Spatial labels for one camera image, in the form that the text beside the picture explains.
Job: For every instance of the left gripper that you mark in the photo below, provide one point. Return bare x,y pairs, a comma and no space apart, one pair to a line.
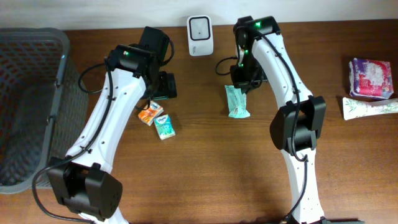
167,84

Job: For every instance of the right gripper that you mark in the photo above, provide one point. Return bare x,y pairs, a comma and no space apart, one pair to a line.
239,82

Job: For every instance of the mint green wipes pouch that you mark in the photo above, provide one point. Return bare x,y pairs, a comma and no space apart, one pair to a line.
236,102

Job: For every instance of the orange Kleenex tissue pack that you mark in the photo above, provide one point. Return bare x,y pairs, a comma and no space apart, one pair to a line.
148,115

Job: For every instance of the teal Kleenex tissue pack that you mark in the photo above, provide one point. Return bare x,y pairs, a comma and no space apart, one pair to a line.
164,127

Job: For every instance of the white leaf-print tube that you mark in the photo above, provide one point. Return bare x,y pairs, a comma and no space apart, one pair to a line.
356,109

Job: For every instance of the red purple pad package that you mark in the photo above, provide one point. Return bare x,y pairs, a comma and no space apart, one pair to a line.
370,78

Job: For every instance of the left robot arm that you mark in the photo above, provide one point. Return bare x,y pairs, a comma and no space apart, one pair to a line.
82,180

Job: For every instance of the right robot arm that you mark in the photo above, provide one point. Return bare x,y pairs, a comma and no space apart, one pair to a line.
297,126

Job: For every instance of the white barcode scanner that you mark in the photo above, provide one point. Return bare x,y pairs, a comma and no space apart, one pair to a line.
200,35

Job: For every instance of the grey plastic mesh basket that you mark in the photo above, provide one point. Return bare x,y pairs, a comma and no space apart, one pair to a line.
43,111

